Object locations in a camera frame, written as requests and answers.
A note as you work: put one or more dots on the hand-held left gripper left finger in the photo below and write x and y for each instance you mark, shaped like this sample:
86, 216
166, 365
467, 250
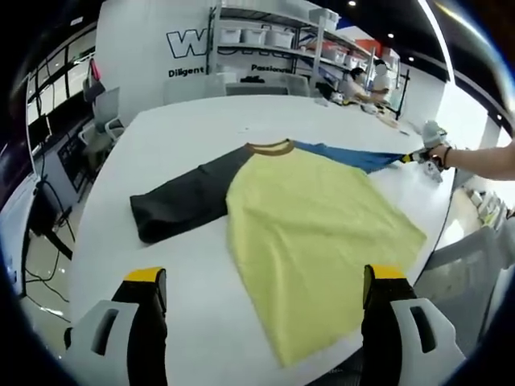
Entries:
147, 329

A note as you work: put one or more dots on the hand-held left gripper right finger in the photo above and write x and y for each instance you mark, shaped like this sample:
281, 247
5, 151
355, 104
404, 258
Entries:
382, 321

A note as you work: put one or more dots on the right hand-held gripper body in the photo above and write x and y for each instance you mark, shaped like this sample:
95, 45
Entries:
433, 134

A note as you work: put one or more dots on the yellow garment with dark sleeves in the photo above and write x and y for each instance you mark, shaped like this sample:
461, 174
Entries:
306, 225

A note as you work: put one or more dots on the person's right hand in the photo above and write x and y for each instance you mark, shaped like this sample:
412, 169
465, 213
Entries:
437, 158

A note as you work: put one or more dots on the black stand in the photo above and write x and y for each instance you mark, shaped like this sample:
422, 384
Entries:
403, 96

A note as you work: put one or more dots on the grey mesh chair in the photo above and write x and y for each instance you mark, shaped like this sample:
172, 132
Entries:
462, 265

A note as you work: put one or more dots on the ceiling light strip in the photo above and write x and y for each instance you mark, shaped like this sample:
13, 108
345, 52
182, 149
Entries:
438, 36

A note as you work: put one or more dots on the metal shelf rack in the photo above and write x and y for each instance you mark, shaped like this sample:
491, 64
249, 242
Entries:
314, 48

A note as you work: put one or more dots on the clear storage bin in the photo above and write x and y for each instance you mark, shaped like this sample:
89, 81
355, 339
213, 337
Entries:
324, 14

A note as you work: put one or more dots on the white storage bin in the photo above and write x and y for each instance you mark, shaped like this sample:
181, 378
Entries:
280, 38
254, 36
229, 35

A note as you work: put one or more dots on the grey office chair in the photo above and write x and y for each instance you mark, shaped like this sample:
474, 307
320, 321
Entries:
106, 116

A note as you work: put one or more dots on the black monitor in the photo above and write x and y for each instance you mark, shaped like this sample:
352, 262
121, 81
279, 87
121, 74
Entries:
39, 130

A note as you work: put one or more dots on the pink hanging bag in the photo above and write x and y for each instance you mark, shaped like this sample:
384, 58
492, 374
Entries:
93, 82

